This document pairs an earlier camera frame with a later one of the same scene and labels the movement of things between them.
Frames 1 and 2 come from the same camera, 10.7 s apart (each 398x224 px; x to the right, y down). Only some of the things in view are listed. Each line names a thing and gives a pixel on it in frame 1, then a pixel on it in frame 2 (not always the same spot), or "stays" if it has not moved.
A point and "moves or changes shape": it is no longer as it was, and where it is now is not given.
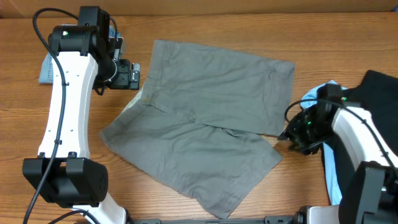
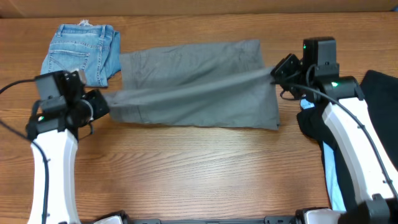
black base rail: [268, 219] stays
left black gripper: [124, 81] → [102, 106]
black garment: [378, 93] stays
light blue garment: [334, 184] stays
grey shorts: [196, 128] moves or changes shape
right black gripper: [291, 134] → [279, 72]
